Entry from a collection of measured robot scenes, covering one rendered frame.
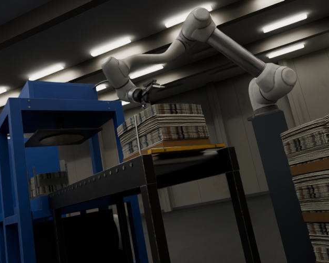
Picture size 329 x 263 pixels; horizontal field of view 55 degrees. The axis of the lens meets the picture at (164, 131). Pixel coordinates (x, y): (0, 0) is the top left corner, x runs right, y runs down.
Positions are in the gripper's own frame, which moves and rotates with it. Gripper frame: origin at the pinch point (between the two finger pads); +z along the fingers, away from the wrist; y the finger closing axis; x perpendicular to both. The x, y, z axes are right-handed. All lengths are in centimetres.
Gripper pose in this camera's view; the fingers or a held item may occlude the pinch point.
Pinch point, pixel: (160, 100)
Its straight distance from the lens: 160.2
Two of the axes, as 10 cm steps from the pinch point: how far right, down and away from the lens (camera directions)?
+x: -8.0, 0.3, -5.9
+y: -1.0, 9.8, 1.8
